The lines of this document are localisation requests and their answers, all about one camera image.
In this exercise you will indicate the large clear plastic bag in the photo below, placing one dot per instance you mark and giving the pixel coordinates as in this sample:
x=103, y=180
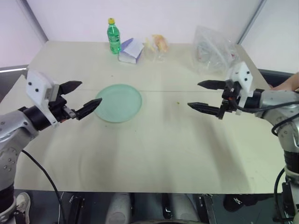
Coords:
x=212, y=53

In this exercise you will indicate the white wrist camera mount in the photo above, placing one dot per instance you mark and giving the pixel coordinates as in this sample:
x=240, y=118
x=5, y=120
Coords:
x=243, y=72
x=35, y=81

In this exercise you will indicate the purple and white box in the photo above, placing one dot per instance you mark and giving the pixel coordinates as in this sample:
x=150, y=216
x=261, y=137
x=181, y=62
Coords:
x=130, y=50

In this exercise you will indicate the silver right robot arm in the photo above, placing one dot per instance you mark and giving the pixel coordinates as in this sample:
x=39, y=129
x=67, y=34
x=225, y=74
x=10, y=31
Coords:
x=275, y=100

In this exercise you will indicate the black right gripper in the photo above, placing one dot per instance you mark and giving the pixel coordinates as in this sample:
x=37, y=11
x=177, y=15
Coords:
x=231, y=95

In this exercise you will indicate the black metal bracket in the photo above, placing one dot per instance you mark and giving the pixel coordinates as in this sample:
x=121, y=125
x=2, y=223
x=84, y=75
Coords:
x=208, y=208
x=76, y=210

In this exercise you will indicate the black sneaker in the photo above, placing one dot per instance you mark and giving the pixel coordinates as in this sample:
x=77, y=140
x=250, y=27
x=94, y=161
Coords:
x=240, y=203

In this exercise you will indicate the green bottle with yellow cap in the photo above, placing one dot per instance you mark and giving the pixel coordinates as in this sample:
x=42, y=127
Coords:
x=114, y=37

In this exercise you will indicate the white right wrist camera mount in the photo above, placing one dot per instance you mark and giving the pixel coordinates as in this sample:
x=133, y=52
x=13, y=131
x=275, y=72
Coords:
x=243, y=72

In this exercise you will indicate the bystander bare hand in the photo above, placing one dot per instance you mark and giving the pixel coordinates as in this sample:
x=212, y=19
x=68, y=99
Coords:
x=287, y=84

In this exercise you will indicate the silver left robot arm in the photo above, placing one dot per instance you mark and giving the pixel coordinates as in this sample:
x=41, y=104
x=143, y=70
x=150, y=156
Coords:
x=14, y=130

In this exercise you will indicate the grey window frame post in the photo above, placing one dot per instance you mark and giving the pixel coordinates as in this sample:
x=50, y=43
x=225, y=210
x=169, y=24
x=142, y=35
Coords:
x=253, y=19
x=32, y=18

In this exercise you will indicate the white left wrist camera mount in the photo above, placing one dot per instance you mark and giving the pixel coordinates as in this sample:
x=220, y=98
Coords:
x=35, y=81

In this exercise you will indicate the white sneaker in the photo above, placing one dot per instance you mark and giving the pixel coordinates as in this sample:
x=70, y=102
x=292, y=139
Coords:
x=23, y=205

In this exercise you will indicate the pale green round plate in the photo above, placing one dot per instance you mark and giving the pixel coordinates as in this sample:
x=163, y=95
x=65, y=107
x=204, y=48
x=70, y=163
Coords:
x=119, y=102

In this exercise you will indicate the grey rounded robot leg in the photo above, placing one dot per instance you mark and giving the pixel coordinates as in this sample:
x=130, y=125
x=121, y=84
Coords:
x=183, y=205
x=118, y=208

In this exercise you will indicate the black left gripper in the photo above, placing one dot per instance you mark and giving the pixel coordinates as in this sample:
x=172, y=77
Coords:
x=59, y=109

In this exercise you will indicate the small clear plastic bag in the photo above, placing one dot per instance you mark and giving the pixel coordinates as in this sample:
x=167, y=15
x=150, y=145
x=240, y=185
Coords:
x=156, y=54

